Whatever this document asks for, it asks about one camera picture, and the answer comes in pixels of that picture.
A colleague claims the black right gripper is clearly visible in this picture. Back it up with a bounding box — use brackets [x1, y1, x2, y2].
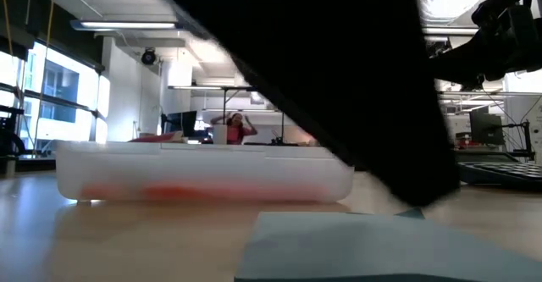
[429, 0, 530, 89]

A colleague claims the blue sticky note pad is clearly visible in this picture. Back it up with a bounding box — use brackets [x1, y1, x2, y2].
[233, 207, 542, 282]

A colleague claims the clear pencil case teal lid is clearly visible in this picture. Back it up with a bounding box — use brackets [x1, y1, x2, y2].
[54, 139, 356, 204]

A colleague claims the dark computer monitor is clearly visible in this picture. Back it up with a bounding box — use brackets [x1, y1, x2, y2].
[162, 110, 198, 139]
[468, 105, 506, 147]

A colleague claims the black calculator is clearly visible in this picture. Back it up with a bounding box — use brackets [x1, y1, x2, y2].
[456, 151, 542, 189]

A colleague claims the person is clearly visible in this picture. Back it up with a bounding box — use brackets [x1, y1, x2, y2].
[209, 112, 259, 146]

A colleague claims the white background box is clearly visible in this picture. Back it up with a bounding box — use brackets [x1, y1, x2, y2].
[212, 124, 229, 146]

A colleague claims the black ceiling spotlight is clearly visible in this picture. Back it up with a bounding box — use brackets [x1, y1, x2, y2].
[140, 47, 158, 66]

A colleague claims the overhead light bar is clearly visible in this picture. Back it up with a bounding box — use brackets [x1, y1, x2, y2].
[69, 19, 180, 31]

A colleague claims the black metal stand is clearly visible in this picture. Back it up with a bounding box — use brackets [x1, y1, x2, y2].
[0, 105, 25, 178]

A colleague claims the background black workstation frame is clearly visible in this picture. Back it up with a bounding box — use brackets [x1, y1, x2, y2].
[221, 86, 285, 146]

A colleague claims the yellow hanging cord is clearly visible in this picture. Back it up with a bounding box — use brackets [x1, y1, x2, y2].
[31, 0, 56, 150]
[0, 0, 13, 59]

